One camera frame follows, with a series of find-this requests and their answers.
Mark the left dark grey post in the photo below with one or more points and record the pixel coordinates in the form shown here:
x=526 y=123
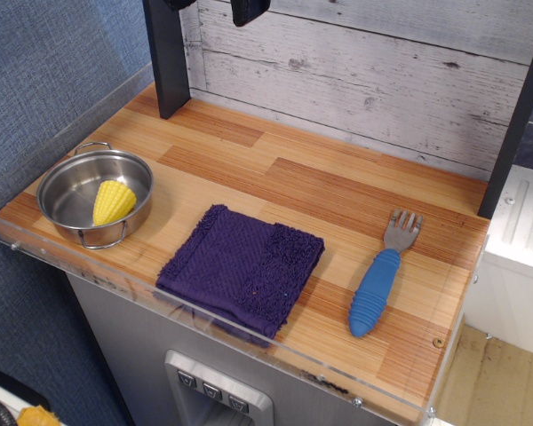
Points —
x=167 y=53

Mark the blue handled metal fork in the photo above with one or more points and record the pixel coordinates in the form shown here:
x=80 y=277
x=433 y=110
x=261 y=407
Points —
x=370 y=298

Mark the dark grey post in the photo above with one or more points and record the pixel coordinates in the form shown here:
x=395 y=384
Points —
x=167 y=53
x=510 y=146

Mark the purple cloth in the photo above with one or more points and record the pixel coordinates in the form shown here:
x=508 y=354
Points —
x=249 y=272

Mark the right dark grey post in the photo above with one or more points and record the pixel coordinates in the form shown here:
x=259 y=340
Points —
x=510 y=146

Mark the small steel pot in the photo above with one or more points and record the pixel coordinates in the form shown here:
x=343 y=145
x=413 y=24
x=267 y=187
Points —
x=67 y=193

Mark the yellow toy corn cob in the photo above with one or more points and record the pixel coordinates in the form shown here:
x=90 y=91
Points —
x=114 y=200

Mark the grey toy fridge cabinet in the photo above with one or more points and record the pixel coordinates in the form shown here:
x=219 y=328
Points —
x=134 y=341

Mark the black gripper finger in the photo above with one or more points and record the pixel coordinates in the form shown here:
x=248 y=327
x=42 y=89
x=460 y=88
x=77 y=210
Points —
x=177 y=5
x=245 y=11

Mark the white toy sink unit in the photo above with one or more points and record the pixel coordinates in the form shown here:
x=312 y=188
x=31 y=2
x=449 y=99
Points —
x=499 y=301

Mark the clear acrylic guard rail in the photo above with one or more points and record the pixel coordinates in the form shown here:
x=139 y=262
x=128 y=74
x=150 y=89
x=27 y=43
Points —
x=332 y=149

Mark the silver dispenser button panel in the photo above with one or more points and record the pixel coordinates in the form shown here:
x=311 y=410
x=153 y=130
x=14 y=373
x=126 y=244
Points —
x=205 y=396

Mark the yellow object at corner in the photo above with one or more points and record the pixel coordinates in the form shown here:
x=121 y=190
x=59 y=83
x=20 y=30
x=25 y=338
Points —
x=37 y=416

